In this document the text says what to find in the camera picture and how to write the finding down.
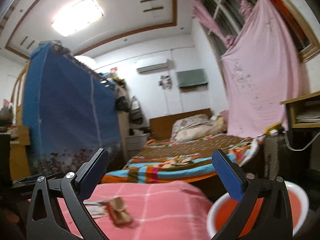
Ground brown paper wrapper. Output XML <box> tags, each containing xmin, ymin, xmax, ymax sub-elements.
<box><xmin>106</xmin><ymin>197</ymin><xmax>133</xmax><ymax>224</ymax></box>

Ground colourful cartoon bedspread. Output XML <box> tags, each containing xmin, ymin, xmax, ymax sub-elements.
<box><xmin>101</xmin><ymin>134</ymin><xmax>263</xmax><ymax>184</ymax></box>

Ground orange basin with white rim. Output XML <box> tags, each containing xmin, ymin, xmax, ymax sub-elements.
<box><xmin>207</xmin><ymin>181</ymin><xmax>310</xmax><ymax>238</ymax></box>

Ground floral pillow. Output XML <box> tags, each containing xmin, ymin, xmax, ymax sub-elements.
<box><xmin>172</xmin><ymin>114</ymin><xmax>210</xmax><ymax>130</ymax></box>

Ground grey plush toy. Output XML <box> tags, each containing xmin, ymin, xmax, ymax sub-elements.
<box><xmin>0</xmin><ymin>99</ymin><xmax>14</xmax><ymax>125</ymax></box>

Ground barred window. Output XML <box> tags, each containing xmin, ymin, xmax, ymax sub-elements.
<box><xmin>197</xmin><ymin>0</ymin><xmax>320</xmax><ymax>63</ymax></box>

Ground rectangular ceiling lamp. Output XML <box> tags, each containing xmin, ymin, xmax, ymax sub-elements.
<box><xmin>51</xmin><ymin>0</ymin><xmax>104</xmax><ymax>37</ymax></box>

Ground printed packet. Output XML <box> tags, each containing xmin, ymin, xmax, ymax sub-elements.
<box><xmin>84</xmin><ymin>200</ymin><xmax>110</xmax><ymax>218</ymax></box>

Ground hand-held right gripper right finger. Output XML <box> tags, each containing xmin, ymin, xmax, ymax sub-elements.
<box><xmin>211</xmin><ymin>149</ymin><xmax>293</xmax><ymax>240</ymax></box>

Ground wooden bed headboard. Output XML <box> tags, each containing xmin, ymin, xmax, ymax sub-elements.
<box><xmin>149</xmin><ymin>108</ymin><xmax>212</xmax><ymax>140</ymax></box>

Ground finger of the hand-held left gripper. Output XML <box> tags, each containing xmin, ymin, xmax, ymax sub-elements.
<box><xmin>14</xmin><ymin>176</ymin><xmax>38</xmax><ymax>185</ymax></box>

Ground white air conditioner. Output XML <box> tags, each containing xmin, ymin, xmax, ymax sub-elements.
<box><xmin>136</xmin><ymin>59</ymin><xmax>174</xmax><ymax>74</ymax></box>

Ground red cloth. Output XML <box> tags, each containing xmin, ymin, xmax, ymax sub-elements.
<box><xmin>264</xmin><ymin>0</ymin><xmax>310</xmax><ymax>48</ymax></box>

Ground wall socket with plugs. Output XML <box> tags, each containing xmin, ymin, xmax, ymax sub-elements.
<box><xmin>158</xmin><ymin>75</ymin><xmax>173</xmax><ymax>89</ymax></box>

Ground blue fabric wardrobe cover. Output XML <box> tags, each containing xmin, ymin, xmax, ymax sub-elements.
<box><xmin>22</xmin><ymin>40</ymin><xmax>125</xmax><ymax>175</ymax></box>

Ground clutter atop wardrobe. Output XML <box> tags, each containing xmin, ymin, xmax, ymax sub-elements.
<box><xmin>99</xmin><ymin>66</ymin><xmax>125</xmax><ymax>85</ymax></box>

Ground wooden bunk bed frame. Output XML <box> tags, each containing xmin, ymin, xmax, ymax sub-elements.
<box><xmin>11</xmin><ymin>62</ymin><xmax>30</xmax><ymax>128</ymax></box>

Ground white hanging tote bag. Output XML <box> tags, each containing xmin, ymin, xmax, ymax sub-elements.
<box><xmin>130</xmin><ymin>96</ymin><xmax>140</xmax><ymax>113</ymax></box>

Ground dark hanging bag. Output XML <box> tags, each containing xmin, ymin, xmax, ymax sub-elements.
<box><xmin>129</xmin><ymin>109</ymin><xmax>143</xmax><ymax>125</ymax></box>

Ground pink checked tablecloth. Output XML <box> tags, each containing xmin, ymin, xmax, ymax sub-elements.
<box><xmin>30</xmin><ymin>181</ymin><xmax>215</xmax><ymax>240</ymax></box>

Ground wooden cabinet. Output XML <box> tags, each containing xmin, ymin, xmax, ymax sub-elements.
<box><xmin>9</xmin><ymin>126</ymin><xmax>32</xmax><ymax>178</ymax></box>

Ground white nightstand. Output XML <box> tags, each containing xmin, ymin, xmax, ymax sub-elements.
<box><xmin>125</xmin><ymin>133</ymin><xmax>148</xmax><ymax>159</ymax></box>

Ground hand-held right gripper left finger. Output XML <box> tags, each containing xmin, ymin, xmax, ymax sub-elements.
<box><xmin>26</xmin><ymin>148</ymin><xmax>113</xmax><ymax>240</ymax></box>

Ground black hanging bag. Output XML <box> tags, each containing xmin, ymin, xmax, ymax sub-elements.
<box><xmin>115</xmin><ymin>96</ymin><xmax>130</xmax><ymax>113</ymax></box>

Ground pillows on bed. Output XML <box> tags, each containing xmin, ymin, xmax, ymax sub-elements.
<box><xmin>170</xmin><ymin>116</ymin><xmax>227</xmax><ymax>143</ymax></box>

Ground pink hanging sheet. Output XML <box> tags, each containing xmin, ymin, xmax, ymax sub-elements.
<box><xmin>221</xmin><ymin>0</ymin><xmax>300</xmax><ymax>137</ymax></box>

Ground television with green cover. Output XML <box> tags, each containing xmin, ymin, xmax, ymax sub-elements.
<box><xmin>176</xmin><ymin>69</ymin><xmax>209</xmax><ymax>89</ymax></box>

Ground wooden shelf unit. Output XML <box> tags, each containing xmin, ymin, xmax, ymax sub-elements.
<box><xmin>280</xmin><ymin>91</ymin><xmax>320</xmax><ymax>130</ymax></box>

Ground stack of papers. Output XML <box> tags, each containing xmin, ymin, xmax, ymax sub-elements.
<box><xmin>296</xmin><ymin>110</ymin><xmax>320</xmax><ymax>123</ymax></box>

